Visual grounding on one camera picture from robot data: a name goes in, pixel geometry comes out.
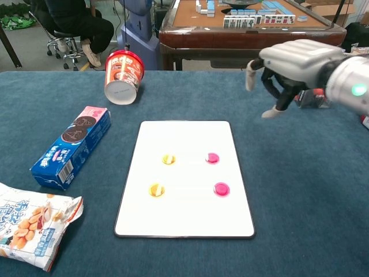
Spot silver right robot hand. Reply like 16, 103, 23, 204
244, 39, 345, 119

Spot pink round magnet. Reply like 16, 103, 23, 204
213, 182, 231, 198
205, 152, 220, 166

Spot white rectangular board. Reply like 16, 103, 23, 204
114, 120, 257, 239

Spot clear box with red toy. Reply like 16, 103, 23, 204
293, 88, 332, 110

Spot red print mahjong tile row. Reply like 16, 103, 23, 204
262, 14, 297, 25

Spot black tripod stand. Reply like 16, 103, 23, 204
330, 0, 346, 29

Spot black bag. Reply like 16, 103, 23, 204
342, 22, 369, 50

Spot dark print mahjong tile row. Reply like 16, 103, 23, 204
223, 16, 263, 29

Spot brown mahjong table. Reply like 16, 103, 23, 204
158, 0, 348, 72

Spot blue backed mahjong tile stack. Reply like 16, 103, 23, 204
195, 0, 216, 16

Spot blue machine base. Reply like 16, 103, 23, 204
116, 0, 161, 70

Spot blue felt tablecloth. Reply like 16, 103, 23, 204
0, 70, 369, 277

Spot red instant noodle cup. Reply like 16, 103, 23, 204
104, 49, 145, 106

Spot seated person black clothes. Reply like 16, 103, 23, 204
30, 0, 115, 69

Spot black swivel stool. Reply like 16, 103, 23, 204
28, 10, 87, 72

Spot blue cookie box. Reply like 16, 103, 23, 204
29, 106, 112, 191

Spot green fabric pile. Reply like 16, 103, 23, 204
0, 14, 37, 31

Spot black metal leg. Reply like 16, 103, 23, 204
0, 25, 22, 69

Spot white snack bag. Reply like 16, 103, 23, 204
0, 182, 84, 272

